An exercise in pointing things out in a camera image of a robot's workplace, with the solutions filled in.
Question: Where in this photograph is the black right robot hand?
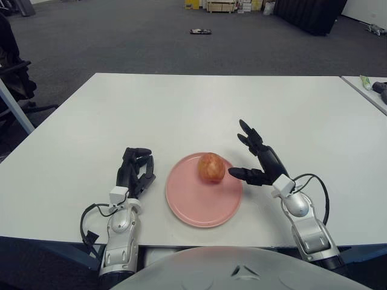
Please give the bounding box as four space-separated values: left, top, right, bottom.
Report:
228 119 290 187

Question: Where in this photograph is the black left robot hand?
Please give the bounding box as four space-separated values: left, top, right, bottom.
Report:
116 147 157 200

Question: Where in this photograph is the red yellow apple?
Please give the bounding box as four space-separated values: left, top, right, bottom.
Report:
198 152 226 184

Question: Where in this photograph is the pink round plate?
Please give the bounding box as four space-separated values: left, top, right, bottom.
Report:
165 152 244 228

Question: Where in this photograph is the grey robot torso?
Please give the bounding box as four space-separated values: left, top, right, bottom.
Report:
111 246 376 290

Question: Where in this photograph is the black cabinet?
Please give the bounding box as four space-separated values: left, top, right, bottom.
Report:
273 0 348 37

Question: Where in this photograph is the black office chair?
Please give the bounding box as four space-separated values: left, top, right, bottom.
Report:
0 11 59 121

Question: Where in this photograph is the wooden crate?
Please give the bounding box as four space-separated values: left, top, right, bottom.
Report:
207 0 236 13

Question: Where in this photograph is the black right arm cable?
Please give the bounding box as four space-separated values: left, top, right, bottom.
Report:
291 173 330 226

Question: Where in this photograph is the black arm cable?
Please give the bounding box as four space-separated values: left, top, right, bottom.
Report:
291 173 330 226
80 202 117 257

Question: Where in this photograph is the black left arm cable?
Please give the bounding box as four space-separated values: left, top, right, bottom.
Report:
80 202 117 257

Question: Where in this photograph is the blue grey table frame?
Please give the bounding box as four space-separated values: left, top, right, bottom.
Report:
0 237 387 269

